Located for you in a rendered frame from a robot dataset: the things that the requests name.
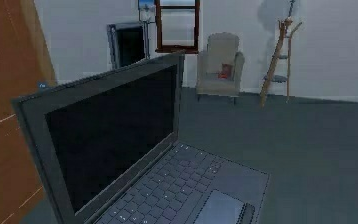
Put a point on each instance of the dark grey open laptop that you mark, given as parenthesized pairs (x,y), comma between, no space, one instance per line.
(107,133)

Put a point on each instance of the brown framed window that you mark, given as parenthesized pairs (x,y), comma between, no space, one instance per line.
(177,26)

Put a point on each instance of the beige armchair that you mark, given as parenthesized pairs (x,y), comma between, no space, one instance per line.
(220,53)

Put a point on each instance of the brown wooden cabinet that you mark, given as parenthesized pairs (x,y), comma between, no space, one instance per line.
(10,66)

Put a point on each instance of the red cushion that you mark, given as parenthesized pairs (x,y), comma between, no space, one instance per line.
(226,71)

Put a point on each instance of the wooden ladder shelf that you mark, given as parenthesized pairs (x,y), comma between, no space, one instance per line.
(277,60)

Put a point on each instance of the blue framed wall picture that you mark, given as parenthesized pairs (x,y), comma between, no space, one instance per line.
(146,10)

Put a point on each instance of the grey framed television set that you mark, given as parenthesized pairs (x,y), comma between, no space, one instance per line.
(128,45)

